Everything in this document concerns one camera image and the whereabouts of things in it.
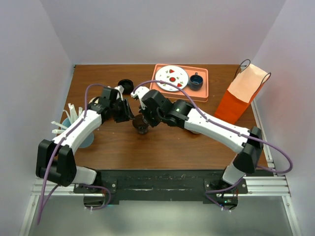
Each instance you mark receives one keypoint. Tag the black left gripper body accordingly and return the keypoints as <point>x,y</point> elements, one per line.
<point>120,110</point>

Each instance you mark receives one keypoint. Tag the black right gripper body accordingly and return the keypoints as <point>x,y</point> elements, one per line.
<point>153,118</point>

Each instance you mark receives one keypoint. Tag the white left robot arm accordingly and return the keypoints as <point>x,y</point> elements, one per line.
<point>55,158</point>

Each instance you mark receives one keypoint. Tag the cream square bowl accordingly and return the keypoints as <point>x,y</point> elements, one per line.
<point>94,100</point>

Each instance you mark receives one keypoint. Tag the white watermelon pattern plate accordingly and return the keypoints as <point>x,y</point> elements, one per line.
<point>174,75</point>

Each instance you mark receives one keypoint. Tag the light blue straw cup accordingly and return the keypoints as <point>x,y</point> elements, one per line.
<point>89,139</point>

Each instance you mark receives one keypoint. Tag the dark blue ceramic mug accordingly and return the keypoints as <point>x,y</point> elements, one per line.
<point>195,82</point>

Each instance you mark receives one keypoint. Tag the orange paper bag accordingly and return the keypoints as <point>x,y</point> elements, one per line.
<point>246,84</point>

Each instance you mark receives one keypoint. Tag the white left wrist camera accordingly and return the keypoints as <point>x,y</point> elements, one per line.
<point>120,89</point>

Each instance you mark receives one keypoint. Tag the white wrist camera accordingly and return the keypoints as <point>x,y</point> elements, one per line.
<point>138,94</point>
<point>120,89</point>

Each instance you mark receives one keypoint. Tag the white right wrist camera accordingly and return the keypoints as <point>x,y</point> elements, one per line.
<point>138,94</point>

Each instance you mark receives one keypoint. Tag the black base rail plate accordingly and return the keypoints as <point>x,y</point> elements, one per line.
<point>170,185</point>

